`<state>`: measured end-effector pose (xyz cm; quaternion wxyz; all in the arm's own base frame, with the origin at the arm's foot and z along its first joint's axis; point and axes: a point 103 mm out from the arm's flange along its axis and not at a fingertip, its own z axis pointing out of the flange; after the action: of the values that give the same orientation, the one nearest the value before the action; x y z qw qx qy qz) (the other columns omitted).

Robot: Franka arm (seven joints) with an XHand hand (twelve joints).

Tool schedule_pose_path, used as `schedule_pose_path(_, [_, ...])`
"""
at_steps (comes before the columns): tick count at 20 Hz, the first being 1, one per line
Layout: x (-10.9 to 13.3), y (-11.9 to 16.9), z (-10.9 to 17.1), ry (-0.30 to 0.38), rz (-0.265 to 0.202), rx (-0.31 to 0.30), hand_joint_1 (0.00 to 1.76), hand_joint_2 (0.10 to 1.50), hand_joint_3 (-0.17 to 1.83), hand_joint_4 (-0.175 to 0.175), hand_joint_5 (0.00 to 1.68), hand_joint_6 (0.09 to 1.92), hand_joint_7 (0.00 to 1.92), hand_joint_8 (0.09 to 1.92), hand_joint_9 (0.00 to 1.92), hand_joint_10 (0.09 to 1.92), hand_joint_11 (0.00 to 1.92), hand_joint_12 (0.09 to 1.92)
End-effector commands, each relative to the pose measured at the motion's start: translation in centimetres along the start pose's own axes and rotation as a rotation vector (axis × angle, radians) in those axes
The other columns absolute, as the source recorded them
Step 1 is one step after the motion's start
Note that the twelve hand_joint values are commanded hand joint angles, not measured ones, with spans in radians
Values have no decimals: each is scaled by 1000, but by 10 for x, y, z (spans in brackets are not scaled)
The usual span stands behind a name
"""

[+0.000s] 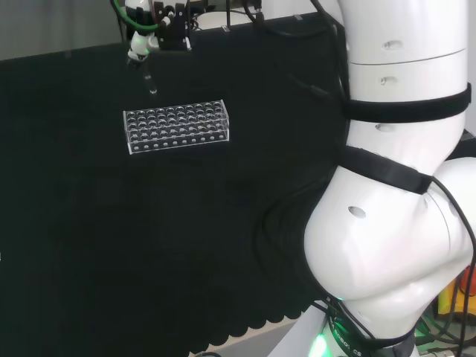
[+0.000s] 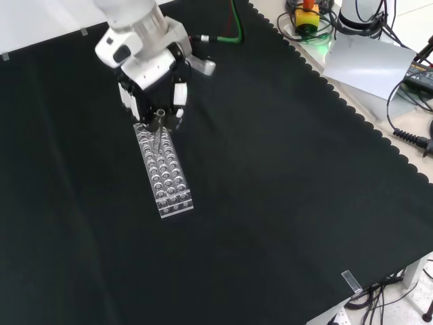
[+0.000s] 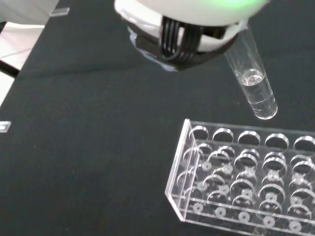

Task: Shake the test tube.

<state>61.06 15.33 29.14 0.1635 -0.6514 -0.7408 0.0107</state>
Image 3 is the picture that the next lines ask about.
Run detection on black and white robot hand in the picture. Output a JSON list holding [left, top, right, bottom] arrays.
[[113, 0, 271, 72]]

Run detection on clear acrylic test tube rack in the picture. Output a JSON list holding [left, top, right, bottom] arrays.
[[164, 118, 315, 236]]

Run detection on black bench cloth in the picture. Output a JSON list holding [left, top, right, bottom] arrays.
[[0, 0, 315, 236]]

